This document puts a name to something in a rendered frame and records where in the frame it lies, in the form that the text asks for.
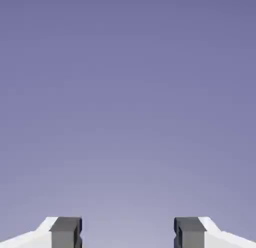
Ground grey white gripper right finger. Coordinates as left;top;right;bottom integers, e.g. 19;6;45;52
173;216;256;248

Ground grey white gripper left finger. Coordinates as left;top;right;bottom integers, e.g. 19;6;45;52
0;216;83;248

